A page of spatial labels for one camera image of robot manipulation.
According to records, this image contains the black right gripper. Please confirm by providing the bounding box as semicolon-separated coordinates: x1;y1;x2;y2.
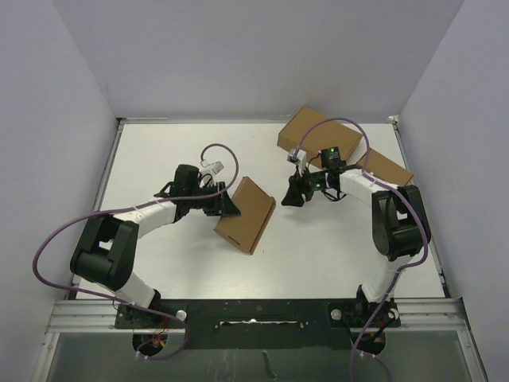
282;165;328;207

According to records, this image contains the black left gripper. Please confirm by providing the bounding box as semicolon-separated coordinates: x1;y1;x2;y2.
187;181;239;216

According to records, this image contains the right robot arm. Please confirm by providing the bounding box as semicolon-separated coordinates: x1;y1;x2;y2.
282;147;429;325

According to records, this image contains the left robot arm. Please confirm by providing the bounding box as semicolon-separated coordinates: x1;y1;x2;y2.
70;160;240;327

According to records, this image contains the large closed cardboard box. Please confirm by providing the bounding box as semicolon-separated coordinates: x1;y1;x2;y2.
277;107;362;161

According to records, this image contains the small closed cardboard box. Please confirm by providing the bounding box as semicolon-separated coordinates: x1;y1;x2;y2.
356;149;414;186

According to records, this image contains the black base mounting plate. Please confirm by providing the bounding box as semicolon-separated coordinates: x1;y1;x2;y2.
115;298;401;351

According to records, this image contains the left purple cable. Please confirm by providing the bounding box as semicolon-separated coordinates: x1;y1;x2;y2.
32;142;240;362

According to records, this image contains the purple cable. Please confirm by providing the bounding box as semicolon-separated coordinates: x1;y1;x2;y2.
32;142;240;362
296;116;430;382

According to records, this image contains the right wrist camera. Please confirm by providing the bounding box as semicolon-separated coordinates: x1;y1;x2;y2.
287;147;308;175

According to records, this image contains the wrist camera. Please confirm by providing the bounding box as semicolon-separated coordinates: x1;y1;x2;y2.
200;159;224;177
287;147;308;175

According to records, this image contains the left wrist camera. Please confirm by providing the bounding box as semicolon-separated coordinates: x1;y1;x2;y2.
200;159;224;177

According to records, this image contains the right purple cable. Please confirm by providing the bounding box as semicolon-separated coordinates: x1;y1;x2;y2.
296;116;430;382

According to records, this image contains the aluminium table frame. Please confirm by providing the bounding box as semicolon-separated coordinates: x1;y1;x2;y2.
31;115;488;382

